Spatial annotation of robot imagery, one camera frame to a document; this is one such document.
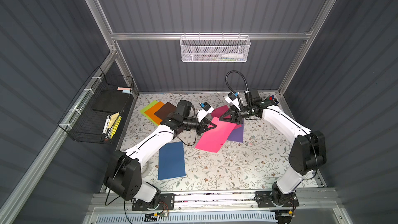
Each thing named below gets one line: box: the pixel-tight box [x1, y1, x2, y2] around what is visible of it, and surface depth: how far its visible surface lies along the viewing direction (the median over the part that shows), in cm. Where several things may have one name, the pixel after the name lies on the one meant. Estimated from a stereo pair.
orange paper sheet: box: [144, 101, 165, 125], surface depth 114 cm
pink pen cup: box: [267, 94, 280, 106], surface depth 99 cm
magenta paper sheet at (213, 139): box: [195, 116, 237, 153], surface depth 77 cm
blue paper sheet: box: [158, 141, 186, 181], surface depth 88 cm
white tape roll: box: [141, 161, 152, 178], surface depth 82 cm
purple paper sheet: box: [226, 118, 244, 143], surface depth 99 cm
